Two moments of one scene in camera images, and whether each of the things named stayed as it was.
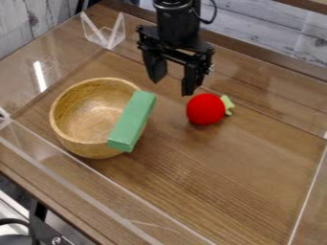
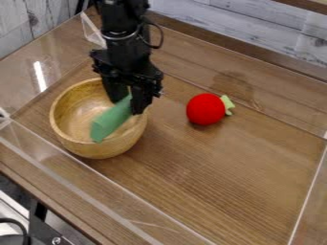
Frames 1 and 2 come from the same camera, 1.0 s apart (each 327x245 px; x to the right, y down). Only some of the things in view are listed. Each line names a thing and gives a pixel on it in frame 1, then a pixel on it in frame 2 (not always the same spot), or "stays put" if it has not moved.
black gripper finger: (158, 65) -> (116, 88)
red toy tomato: (208, 108) stays put
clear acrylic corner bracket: (104, 36) stays put
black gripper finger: (192, 78) -> (142, 97)
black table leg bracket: (42, 233) stays put
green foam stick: (131, 126) -> (111, 119)
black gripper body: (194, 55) -> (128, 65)
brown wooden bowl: (86, 110) stays put
